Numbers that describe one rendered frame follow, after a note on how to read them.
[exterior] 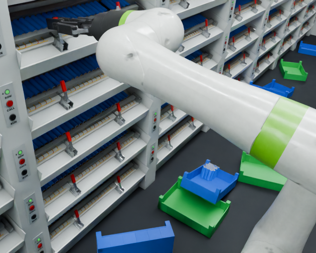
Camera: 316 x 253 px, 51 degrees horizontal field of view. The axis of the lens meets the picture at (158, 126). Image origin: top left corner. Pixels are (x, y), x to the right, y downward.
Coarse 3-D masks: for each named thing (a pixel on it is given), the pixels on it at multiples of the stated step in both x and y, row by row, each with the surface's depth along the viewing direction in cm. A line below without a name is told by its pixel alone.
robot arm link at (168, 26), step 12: (132, 12) 76; (144, 12) 73; (156, 12) 70; (168, 12) 71; (120, 24) 75; (156, 24) 68; (168, 24) 70; (180, 24) 72; (168, 36) 69; (180, 36) 72; (168, 48) 70
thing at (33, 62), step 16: (48, 0) 105; (64, 0) 110; (128, 0) 131; (144, 0) 126; (16, 48) 91; (48, 48) 95; (80, 48) 101; (32, 64) 89; (48, 64) 94; (64, 64) 100
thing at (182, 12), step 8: (176, 0) 148; (184, 0) 146; (192, 0) 154; (200, 0) 158; (208, 0) 161; (216, 0) 166; (224, 0) 176; (176, 8) 143; (184, 8) 145; (192, 8) 149; (200, 8) 156; (208, 8) 165; (184, 16) 148
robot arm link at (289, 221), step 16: (288, 192) 75; (304, 192) 71; (272, 208) 81; (288, 208) 76; (304, 208) 73; (256, 224) 89; (272, 224) 81; (288, 224) 77; (304, 224) 76; (272, 240) 80; (288, 240) 79; (304, 240) 80
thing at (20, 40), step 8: (120, 8) 121; (128, 8) 123; (136, 8) 126; (32, 32) 94; (40, 32) 95; (48, 32) 97; (56, 32) 99; (16, 40) 89; (24, 40) 91; (32, 40) 94
